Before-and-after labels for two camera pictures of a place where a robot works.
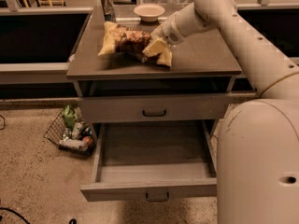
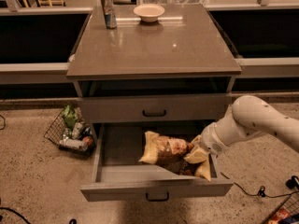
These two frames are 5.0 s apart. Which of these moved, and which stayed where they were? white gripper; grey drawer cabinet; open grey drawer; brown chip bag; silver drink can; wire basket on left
Moved: brown chip bag; white gripper
Stayed: wire basket on left; open grey drawer; silver drink can; grey drawer cabinet
